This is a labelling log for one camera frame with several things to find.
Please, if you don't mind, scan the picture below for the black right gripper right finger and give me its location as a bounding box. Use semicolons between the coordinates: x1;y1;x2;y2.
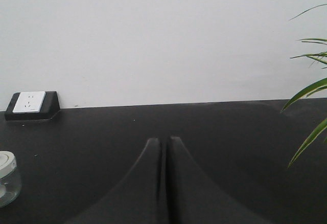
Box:
166;136;266;223

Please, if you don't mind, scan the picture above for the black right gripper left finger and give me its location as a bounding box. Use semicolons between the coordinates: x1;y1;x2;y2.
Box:
67;138;162;223

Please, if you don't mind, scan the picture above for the glass jar with beige lid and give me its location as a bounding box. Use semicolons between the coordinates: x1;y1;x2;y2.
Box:
1;151;22;208

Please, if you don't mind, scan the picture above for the black and white power socket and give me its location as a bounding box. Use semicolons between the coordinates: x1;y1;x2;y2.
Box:
4;91;60;121

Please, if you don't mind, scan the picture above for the potted green plant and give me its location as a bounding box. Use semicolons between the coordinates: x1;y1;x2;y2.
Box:
279;3;327;168

